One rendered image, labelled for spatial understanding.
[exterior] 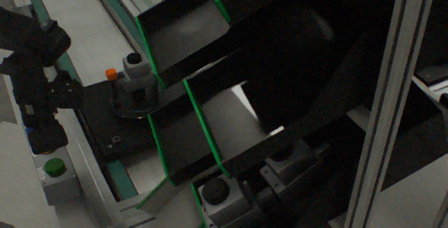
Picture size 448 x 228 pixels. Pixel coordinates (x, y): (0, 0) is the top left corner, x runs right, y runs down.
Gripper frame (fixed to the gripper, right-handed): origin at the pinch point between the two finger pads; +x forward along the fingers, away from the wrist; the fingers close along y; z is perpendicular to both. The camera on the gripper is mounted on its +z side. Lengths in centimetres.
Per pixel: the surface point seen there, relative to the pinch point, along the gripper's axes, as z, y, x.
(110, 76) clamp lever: 16.1, 9.0, -2.2
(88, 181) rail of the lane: 5.1, -6.0, 9.0
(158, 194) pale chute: 13.6, -22.1, 1.0
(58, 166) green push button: 0.8, -0.7, 7.8
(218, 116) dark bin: 15, -42, -30
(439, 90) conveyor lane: 86, -16, 9
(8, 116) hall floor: -8, 150, 104
